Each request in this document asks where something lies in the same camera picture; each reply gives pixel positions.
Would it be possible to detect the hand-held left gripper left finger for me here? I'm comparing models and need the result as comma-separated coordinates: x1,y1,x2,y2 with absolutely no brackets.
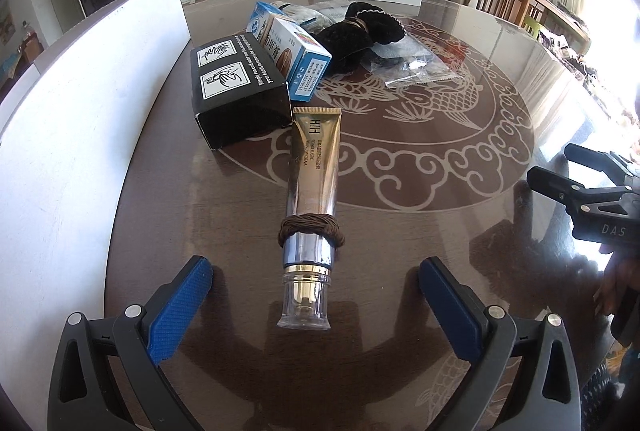
47,255,216,431

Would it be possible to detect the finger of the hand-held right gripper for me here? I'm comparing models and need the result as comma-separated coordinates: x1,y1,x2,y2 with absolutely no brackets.
564,143,640,192
526,165,640,226

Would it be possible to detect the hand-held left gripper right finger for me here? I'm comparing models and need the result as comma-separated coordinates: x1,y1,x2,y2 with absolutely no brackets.
417,256,583,431

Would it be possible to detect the brown hair tie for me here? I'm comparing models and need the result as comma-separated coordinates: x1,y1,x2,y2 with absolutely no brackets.
274,213,347,250

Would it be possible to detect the gold cream tube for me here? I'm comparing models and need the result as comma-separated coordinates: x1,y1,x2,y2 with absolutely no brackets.
276,106,346,332

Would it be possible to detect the person's right hand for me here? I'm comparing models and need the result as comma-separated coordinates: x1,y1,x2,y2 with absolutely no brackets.
594,255,640,348

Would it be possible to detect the pile of clutter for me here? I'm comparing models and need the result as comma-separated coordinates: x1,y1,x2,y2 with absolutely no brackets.
537,30,640,124

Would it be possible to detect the wooden chair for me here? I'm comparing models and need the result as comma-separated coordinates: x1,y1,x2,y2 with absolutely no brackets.
469,0,592,54

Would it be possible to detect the clear plastic bag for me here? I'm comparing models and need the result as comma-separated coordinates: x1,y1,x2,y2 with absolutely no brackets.
369,20,454,88

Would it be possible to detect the black box with white labels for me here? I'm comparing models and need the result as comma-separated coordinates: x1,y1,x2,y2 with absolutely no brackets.
190,31,294,150

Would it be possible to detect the black scrunchie with white trim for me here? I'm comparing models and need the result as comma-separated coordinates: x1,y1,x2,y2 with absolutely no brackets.
347,2,407,46

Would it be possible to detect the plain black scrunchie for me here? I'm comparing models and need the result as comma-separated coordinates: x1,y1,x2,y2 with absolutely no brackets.
309,18,377,73

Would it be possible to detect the blue and white medicine box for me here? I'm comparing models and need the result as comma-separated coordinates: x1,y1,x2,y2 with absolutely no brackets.
245,0,290,43
259,16,333,103

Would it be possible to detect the small clear plastic package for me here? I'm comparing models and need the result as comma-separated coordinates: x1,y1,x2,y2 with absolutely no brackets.
272,0,352,33

